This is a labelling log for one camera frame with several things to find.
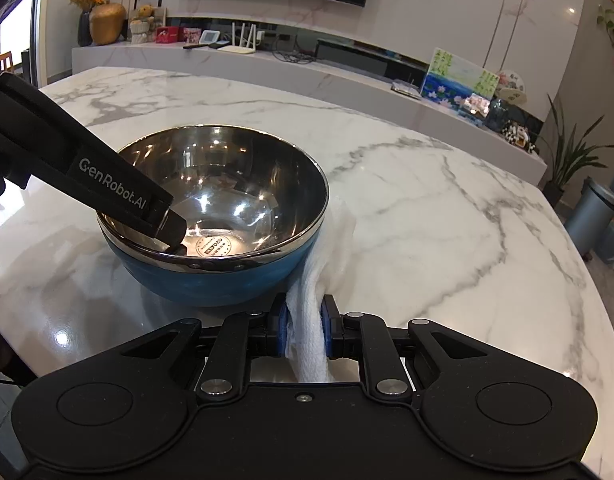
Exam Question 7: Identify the grey cylindrical trash can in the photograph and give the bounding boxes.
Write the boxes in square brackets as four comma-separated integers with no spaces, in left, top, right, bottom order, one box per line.
[566,177,614,256]

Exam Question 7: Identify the gold round vase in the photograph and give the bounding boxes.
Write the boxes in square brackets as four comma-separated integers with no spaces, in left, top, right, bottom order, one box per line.
[89,2,128,46]

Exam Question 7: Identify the potted long-leaf green plant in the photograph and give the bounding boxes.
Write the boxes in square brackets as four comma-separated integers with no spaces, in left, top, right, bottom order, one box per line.
[536,94,614,211]

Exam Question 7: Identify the round painted fan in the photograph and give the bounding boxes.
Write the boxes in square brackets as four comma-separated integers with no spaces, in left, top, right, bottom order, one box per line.
[494,70,528,104]

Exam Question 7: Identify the small photo frame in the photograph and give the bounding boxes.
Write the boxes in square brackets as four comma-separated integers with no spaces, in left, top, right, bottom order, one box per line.
[461,92,491,122]

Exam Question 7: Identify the black picture frame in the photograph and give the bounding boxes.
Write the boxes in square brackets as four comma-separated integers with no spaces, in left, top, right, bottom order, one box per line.
[133,0,166,27]

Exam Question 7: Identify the black cables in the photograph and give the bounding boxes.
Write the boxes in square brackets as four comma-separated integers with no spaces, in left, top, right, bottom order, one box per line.
[271,48,315,65]

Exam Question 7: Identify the white router with antennas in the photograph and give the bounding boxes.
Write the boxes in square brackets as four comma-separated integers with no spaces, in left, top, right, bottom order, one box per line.
[221,22,258,56]

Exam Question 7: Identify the dark vase with dried flowers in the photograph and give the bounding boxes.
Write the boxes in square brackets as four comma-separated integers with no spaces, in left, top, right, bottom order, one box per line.
[68,0,106,48]

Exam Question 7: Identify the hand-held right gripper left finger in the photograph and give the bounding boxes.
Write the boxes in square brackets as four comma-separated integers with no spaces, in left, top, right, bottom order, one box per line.
[119,294,292,401]

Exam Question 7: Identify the translucent trash bag bin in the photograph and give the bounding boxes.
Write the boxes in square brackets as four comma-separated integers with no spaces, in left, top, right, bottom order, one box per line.
[593,219,614,267]

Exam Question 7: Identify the white cloth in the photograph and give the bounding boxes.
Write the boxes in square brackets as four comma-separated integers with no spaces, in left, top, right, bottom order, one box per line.
[282,195,358,386]

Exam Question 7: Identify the stainless steel bowl blue outside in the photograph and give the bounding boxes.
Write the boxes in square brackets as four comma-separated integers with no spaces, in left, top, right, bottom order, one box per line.
[96,125,332,309]

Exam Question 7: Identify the black and white toy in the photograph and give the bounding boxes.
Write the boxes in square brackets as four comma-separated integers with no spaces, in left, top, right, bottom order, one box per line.
[503,121,536,155]

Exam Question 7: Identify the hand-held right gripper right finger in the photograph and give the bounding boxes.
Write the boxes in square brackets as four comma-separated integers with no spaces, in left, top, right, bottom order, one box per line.
[321,294,488,401]

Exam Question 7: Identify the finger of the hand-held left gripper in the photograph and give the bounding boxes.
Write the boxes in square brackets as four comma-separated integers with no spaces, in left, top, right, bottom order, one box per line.
[149,204,188,254]

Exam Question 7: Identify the brown teddy bear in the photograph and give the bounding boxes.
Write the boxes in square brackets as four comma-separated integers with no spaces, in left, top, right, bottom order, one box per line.
[129,4,156,44]

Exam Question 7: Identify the lotus pond painting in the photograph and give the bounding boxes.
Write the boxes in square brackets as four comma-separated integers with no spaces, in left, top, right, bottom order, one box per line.
[420,48,498,112]

